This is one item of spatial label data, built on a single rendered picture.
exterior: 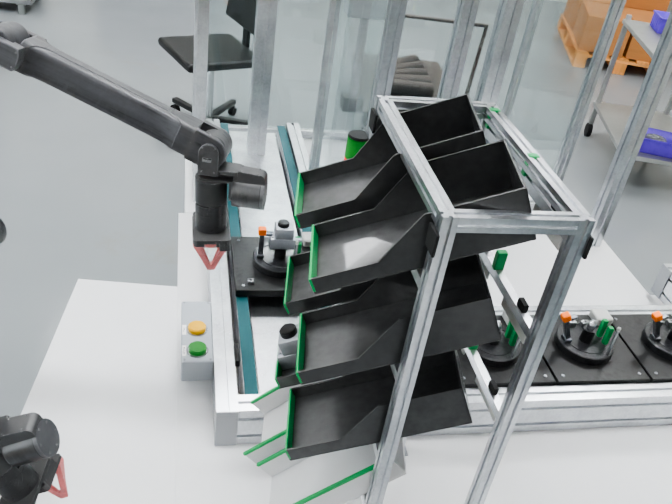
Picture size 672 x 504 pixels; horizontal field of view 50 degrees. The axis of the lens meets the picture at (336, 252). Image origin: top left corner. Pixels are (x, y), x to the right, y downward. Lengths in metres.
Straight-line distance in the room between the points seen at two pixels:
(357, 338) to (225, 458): 0.59
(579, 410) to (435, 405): 0.76
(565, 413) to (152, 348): 0.97
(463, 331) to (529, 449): 0.79
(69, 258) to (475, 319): 2.82
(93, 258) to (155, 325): 1.75
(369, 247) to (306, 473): 0.49
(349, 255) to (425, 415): 0.27
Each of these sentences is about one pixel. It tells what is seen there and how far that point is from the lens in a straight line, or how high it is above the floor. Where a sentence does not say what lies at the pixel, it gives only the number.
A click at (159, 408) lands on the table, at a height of 0.86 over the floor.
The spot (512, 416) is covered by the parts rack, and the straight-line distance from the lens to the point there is 1.08.
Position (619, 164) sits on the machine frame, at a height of 1.17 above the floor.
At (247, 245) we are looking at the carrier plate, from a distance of 1.94.
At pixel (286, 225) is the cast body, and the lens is 1.81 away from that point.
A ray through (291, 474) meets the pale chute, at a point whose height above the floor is 1.02.
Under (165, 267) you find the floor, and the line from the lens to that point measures 3.49.
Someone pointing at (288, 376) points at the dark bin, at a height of 1.22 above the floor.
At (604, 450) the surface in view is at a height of 0.86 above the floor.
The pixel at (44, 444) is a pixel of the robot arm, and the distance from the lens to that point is 1.15.
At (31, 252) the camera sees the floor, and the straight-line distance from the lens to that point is 3.64.
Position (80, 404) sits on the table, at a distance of 1.67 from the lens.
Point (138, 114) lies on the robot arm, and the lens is 1.27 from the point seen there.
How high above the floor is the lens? 2.06
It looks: 34 degrees down
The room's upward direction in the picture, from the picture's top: 9 degrees clockwise
